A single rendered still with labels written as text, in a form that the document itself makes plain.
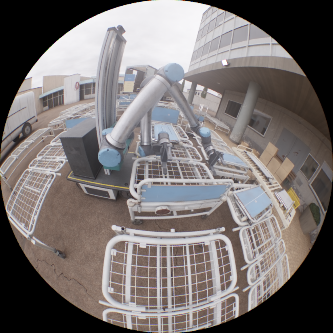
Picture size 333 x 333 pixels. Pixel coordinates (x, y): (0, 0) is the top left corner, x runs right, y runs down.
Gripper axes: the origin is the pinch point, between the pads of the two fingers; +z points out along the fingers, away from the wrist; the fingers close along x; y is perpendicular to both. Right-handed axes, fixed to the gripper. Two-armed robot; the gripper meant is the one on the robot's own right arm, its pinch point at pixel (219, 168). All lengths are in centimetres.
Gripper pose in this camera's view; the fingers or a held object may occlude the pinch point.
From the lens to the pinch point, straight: 83.8
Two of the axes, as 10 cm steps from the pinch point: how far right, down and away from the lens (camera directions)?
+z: 0.9, 7.8, -6.2
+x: 2.1, -6.3, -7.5
